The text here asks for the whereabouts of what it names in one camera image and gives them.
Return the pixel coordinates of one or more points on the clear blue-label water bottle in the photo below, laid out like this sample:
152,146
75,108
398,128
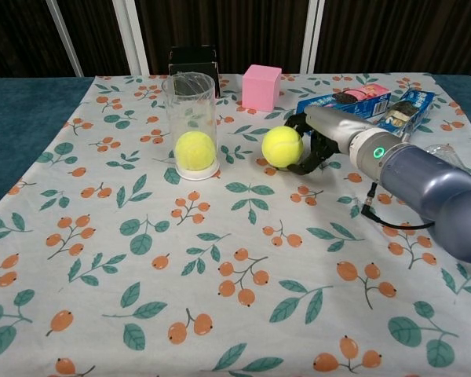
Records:
447,157

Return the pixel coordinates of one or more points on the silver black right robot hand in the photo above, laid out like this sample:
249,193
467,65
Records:
333,127

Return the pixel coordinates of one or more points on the clear plastic tube container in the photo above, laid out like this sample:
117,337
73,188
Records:
190,106

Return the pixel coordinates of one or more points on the floral leaf berry tablecloth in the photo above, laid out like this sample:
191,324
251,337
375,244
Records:
180,275

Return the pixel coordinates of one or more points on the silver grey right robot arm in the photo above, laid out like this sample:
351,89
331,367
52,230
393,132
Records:
424,180

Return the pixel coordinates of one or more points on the teal velvet table cover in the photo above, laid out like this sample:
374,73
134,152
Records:
15,118

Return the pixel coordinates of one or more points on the yellow Teloon printed tennis ball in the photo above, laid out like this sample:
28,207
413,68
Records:
194,151

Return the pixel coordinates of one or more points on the plain yellow tennis ball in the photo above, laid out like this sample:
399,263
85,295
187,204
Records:
280,147

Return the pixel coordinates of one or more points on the white frame post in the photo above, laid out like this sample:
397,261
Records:
131,39
313,39
64,39

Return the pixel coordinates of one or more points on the pink cube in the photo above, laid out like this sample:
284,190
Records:
259,90

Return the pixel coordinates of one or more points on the black box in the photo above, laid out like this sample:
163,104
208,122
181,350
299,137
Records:
192,55

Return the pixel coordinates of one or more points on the blue pink cookie box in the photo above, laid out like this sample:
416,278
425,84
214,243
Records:
369,104

